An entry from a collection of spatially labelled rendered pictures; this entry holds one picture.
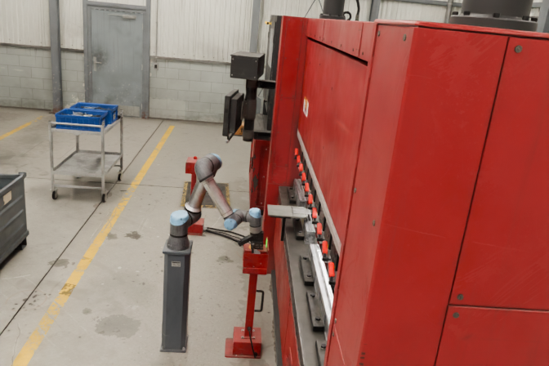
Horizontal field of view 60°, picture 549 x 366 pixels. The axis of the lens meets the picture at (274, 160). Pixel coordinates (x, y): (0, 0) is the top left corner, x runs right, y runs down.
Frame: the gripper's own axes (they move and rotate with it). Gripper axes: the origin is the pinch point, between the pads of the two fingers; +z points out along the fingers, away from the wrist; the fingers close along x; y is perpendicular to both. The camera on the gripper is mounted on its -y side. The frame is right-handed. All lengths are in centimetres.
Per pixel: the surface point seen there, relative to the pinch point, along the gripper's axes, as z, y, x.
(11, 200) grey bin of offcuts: 2, -208, 115
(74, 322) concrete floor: 63, -131, 26
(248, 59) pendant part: -118, -1, 126
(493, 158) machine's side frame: -135, 36, -215
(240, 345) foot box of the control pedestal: 64, -9, -4
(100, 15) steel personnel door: -148, -290, 709
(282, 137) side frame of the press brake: -54, 27, 110
